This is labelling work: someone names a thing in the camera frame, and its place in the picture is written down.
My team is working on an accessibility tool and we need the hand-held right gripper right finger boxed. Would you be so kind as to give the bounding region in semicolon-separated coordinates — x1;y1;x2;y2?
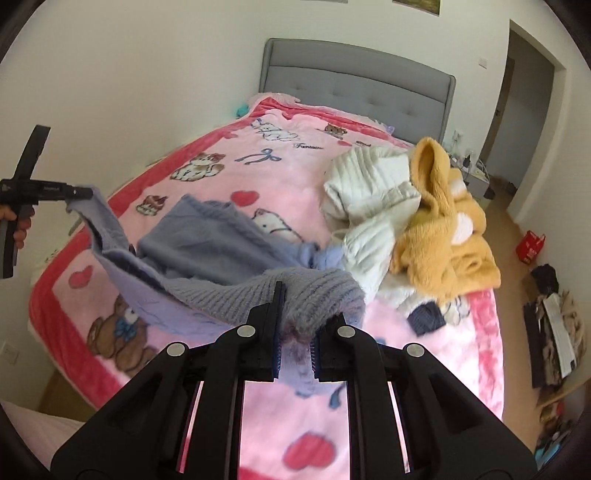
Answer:
310;314;539;480

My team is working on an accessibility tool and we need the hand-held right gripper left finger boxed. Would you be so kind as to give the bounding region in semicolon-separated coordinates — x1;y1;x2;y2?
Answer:
48;281;284;480

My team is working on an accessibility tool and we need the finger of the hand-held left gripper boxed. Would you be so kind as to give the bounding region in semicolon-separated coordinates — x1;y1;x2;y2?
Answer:
34;182;95;204

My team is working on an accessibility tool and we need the blue cable-knit hooded cardigan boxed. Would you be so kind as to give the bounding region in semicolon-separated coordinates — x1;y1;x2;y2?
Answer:
67;185;365;398

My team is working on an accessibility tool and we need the person's left hand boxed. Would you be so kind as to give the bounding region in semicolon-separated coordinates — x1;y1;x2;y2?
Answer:
0;205;35;250

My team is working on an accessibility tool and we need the dark grey cloth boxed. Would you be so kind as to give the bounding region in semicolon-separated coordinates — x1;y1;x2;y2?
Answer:
409;302;446;337

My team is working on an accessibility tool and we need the pink printed blanket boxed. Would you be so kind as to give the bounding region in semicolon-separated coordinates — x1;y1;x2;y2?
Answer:
28;92;504;480

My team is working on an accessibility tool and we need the yellow fleece garment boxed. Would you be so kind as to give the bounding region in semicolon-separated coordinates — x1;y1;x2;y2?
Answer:
390;136;502;305

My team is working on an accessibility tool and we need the white quilted jacket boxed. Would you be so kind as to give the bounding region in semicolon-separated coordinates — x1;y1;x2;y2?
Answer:
322;147;423;319

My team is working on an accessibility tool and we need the white striped cloth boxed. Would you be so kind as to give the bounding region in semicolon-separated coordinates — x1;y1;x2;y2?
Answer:
0;401;88;464

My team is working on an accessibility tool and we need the bedside table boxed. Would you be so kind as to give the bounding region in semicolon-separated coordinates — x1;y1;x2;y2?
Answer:
455;154;491;200

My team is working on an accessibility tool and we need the red shopping bag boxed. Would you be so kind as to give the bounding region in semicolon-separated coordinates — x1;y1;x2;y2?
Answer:
516;231;546;265

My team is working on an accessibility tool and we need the black bag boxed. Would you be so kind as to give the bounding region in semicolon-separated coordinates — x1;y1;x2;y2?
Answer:
531;264;561;296

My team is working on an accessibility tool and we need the pile of clutter on floor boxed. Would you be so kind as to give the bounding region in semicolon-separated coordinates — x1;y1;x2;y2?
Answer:
542;295;578;374

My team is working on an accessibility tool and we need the beige plush cloth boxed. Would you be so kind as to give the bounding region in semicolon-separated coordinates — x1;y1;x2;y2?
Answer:
558;291;587;370

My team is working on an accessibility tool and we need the grey upholstered headboard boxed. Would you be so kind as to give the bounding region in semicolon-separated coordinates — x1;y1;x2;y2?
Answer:
259;38;457;146

